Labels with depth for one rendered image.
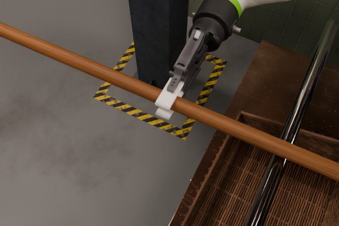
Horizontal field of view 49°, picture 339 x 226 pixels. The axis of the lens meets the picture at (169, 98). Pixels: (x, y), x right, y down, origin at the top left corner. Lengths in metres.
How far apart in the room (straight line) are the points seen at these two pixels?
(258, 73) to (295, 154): 0.88
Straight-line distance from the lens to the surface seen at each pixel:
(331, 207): 1.36
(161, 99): 0.70
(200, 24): 0.80
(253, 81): 1.52
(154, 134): 2.01
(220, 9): 0.82
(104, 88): 2.19
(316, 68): 0.85
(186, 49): 0.73
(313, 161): 0.70
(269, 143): 0.69
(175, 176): 1.92
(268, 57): 1.61
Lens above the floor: 1.82
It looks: 59 degrees down
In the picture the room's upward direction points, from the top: straight up
